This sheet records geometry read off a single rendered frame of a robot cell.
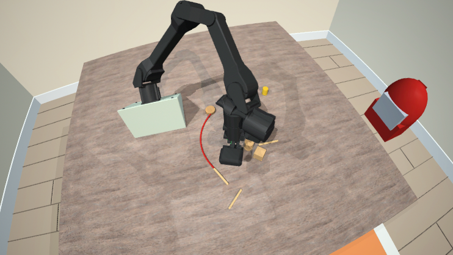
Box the light wooden block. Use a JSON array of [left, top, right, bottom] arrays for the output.
[[253, 146, 266, 161]]

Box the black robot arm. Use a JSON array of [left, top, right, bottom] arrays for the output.
[[132, 0, 276, 143]]

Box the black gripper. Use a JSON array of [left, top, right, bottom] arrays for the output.
[[219, 122, 245, 167]]

